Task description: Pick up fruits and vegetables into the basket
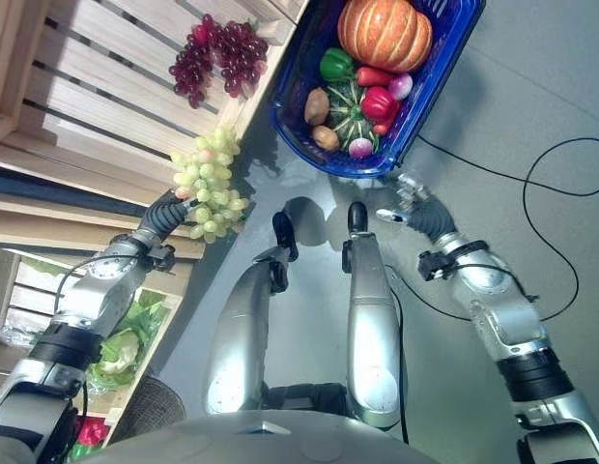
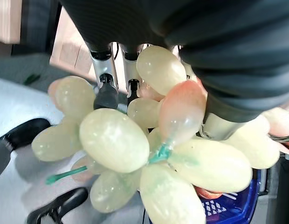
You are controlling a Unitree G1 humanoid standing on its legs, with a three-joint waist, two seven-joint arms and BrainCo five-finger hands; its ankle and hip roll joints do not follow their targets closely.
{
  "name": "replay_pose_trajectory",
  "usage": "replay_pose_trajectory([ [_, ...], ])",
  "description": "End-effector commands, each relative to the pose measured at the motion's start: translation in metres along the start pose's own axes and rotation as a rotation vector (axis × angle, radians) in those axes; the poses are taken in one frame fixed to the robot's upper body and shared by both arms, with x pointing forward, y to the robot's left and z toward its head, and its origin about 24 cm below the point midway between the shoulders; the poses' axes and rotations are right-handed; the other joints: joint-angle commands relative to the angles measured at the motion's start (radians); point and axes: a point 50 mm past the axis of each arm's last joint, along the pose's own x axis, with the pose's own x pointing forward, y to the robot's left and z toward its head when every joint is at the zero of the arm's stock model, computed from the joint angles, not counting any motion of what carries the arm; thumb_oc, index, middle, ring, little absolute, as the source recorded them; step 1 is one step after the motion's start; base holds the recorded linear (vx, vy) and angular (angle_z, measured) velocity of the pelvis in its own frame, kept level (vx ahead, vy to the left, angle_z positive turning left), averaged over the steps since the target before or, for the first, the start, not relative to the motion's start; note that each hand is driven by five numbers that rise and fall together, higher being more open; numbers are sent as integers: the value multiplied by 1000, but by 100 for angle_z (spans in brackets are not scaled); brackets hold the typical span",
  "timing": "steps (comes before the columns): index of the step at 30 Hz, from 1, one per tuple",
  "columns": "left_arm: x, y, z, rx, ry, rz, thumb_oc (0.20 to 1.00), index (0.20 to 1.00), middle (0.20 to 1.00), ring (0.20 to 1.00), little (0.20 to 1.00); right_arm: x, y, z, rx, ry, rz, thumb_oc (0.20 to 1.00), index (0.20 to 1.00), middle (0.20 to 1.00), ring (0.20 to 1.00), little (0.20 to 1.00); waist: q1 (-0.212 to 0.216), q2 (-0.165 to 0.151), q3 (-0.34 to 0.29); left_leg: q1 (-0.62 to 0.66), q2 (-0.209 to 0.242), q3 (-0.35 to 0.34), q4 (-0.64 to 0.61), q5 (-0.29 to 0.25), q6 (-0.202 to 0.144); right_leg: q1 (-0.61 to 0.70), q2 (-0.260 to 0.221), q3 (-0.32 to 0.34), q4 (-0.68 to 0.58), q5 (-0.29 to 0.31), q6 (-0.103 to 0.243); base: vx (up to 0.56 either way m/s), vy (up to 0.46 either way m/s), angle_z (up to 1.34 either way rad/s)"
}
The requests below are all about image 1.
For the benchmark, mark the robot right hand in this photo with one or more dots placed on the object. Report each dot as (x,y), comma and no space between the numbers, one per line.
(425,212)

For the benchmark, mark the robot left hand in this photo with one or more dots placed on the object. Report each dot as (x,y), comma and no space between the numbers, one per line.
(164,214)

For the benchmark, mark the green grape bunch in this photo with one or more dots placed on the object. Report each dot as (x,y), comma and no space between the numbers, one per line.
(211,183)

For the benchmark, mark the robot left arm silver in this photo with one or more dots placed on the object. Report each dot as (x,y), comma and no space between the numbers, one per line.
(77,328)

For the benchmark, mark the robot right arm silver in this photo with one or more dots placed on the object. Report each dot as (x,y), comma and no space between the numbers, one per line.
(512,328)

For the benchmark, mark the blue plastic basket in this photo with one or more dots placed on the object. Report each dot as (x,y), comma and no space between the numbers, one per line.
(299,96)

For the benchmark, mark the dark woven basket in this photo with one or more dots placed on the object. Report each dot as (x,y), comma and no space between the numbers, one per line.
(147,408)

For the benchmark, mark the purple white onion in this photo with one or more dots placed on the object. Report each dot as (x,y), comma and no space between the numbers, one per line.
(401,86)
(361,147)

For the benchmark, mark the wooden shelf board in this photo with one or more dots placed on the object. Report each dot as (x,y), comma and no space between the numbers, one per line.
(63,217)

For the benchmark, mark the robot right leg silver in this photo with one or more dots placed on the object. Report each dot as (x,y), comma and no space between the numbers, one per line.
(372,319)

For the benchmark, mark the robot leg silver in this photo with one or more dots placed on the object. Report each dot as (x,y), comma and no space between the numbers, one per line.
(251,328)
(372,319)

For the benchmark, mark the red bell pepper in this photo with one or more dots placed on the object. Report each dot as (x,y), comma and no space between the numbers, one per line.
(378,103)

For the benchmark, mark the green striped squash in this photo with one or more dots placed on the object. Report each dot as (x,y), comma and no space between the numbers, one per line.
(350,113)

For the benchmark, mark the small brown potato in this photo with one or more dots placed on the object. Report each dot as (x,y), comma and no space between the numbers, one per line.
(325,137)

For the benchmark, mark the wooden slatted crate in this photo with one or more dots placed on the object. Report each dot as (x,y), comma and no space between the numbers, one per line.
(111,87)

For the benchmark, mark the robot left leg silver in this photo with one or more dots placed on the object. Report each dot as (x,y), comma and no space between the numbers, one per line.
(251,328)

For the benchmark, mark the long red pepper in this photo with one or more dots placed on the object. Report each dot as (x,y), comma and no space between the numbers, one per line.
(374,76)

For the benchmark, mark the green cabbage head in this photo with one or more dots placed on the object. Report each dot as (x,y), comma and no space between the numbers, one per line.
(118,355)

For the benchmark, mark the large brown potato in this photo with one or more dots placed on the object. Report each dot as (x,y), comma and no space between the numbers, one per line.
(317,106)

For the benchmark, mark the wooden crate with cabbage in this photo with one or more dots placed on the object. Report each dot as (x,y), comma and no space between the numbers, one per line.
(38,299)

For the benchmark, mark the purple grape bunch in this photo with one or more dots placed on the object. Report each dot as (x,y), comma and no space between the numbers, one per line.
(217,58)

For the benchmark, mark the green bell pepper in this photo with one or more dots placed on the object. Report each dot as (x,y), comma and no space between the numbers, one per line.
(336,64)

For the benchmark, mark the orange pumpkin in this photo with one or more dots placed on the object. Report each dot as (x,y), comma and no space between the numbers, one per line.
(384,31)

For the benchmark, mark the red pepper in crate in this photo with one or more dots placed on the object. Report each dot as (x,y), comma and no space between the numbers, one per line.
(91,430)

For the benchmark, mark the robot torso grey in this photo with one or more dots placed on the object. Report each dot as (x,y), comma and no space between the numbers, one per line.
(261,442)

